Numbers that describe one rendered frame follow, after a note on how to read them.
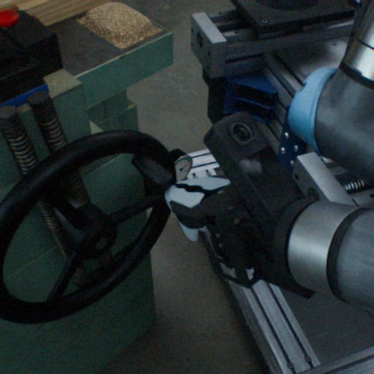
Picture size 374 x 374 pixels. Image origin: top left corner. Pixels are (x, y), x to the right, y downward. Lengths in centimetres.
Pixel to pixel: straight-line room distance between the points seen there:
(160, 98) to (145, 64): 138
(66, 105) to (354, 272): 38
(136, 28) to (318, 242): 51
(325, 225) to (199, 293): 113
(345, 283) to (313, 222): 5
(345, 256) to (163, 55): 53
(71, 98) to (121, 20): 23
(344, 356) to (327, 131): 83
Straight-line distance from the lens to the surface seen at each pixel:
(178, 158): 85
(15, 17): 60
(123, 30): 77
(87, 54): 75
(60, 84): 58
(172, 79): 227
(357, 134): 42
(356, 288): 35
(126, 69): 75
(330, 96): 44
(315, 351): 121
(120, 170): 86
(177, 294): 148
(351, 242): 35
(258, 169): 42
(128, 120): 81
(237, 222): 43
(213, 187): 50
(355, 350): 124
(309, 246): 37
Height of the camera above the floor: 128
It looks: 47 degrees down
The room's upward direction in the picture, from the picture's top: straight up
